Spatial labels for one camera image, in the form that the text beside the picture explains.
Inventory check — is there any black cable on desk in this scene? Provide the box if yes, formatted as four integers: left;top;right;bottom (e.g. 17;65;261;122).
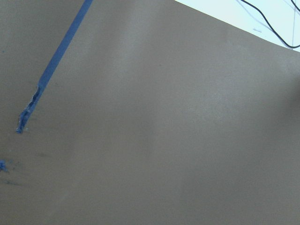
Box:
240;0;300;49

